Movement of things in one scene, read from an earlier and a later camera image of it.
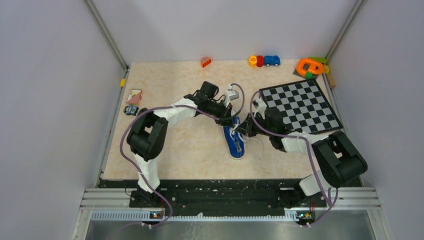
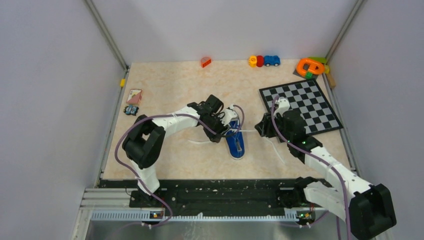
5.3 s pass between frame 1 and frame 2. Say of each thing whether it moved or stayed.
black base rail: stayed
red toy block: stayed
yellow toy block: stayed
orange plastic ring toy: stayed
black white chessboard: stayed
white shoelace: moved
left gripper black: moved
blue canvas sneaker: stayed
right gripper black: moved
